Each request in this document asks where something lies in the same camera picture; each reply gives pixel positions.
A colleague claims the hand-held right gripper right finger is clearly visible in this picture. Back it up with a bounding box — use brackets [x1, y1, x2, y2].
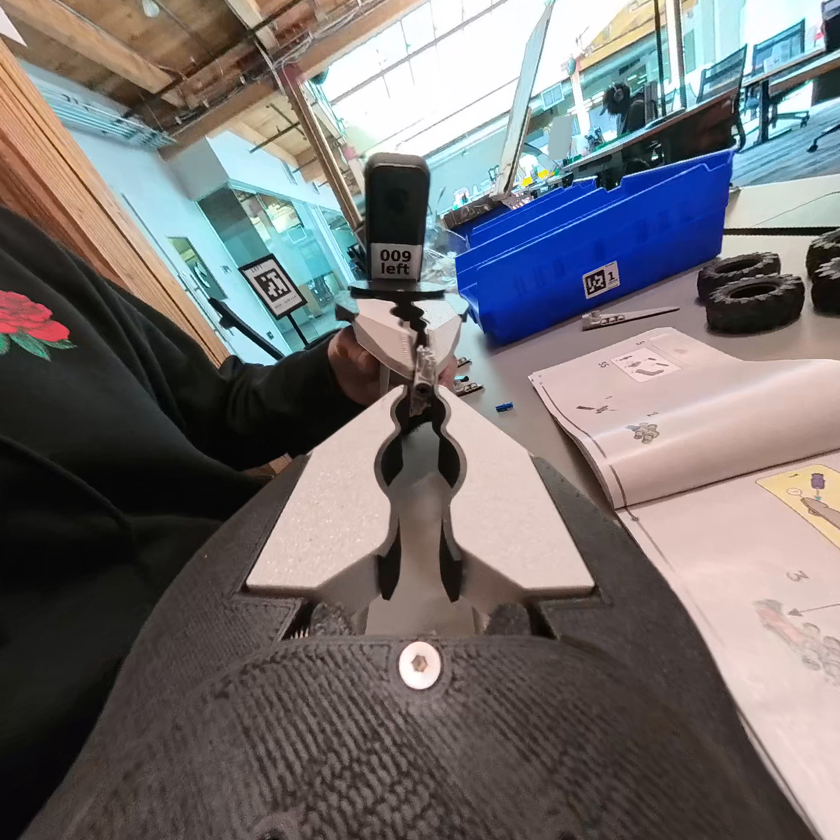
[432, 386, 595, 609]

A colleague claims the black mesh office chair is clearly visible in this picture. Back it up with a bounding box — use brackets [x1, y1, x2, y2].
[696, 45, 749, 152]
[748, 20, 812, 129]

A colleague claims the grey desk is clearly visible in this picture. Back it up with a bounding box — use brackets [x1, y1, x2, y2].
[451, 230, 840, 592]

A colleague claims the person's left forearm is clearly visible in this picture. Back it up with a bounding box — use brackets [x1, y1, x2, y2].
[220, 331, 349, 470]

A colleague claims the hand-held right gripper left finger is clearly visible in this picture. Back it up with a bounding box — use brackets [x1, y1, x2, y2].
[244, 387, 416, 602]

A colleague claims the person's left hand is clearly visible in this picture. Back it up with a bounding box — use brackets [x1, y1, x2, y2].
[327, 325, 383, 406]

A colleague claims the white tilted board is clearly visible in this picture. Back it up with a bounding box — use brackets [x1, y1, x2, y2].
[495, 0, 557, 198]

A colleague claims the grey wedge toy panel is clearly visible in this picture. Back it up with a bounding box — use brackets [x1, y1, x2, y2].
[581, 305, 681, 331]

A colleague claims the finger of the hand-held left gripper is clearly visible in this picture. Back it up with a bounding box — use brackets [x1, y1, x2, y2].
[422, 310, 469, 389]
[353, 307, 422, 389]

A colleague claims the tag sign on black stand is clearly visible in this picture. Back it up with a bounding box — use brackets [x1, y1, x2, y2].
[238, 255, 311, 350]

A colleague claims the person's black sweater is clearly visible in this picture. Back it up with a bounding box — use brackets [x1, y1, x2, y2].
[0, 203, 368, 840]

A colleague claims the white instruction booklet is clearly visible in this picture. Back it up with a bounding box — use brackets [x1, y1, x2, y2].
[528, 326, 840, 834]

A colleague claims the blue tagged storage bin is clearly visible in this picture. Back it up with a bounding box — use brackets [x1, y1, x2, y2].
[476, 152, 735, 347]

